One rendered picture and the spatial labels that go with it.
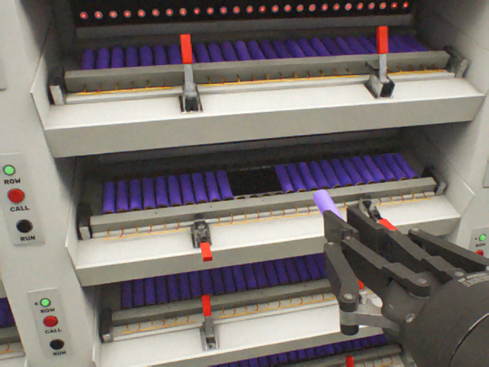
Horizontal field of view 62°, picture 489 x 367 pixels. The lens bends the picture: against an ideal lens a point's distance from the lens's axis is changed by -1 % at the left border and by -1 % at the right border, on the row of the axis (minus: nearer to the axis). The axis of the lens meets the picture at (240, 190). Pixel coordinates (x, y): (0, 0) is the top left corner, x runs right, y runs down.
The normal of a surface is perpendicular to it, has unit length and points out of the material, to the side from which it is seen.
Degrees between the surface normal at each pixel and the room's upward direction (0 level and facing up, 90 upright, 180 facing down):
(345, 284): 10
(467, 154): 90
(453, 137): 90
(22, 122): 90
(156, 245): 22
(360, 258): 92
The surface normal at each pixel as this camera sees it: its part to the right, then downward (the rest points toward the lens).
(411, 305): -0.11, -0.96
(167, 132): 0.20, 0.70
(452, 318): -0.77, -0.59
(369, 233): -0.99, 0.13
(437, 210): 0.04, -0.71
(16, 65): 0.21, 0.38
